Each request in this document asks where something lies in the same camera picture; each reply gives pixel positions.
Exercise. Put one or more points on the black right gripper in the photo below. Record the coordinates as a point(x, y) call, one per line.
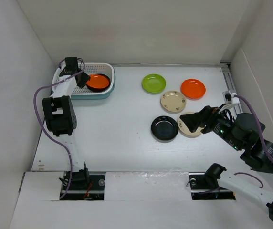
point(207, 115)

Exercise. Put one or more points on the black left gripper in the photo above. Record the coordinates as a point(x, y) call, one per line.
point(85, 78)

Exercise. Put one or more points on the orange plate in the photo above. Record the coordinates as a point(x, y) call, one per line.
point(193, 88)
point(98, 81)

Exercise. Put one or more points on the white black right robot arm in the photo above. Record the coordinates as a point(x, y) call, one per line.
point(244, 133)

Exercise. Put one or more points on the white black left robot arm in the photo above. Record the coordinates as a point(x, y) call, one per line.
point(61, 120)

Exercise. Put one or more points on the white perforated plastic basket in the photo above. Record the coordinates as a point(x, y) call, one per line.
point(100, 84)

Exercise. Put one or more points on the beige plate with black patch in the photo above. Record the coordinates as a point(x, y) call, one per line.
point(185, 131)

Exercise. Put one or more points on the beige plate with symbols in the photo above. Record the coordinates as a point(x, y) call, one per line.
point(173, 101)

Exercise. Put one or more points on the green plate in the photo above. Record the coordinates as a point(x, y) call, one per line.
point(154, 83)

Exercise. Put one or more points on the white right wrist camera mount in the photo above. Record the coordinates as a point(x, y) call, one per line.
point(230, 101)

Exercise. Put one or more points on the aluminium rail right edge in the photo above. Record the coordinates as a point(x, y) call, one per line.
point(225, 66)

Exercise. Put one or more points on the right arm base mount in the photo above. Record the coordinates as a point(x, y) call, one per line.
point(202, 190)

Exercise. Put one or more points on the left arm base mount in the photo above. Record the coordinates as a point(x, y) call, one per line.
point(94, 191)

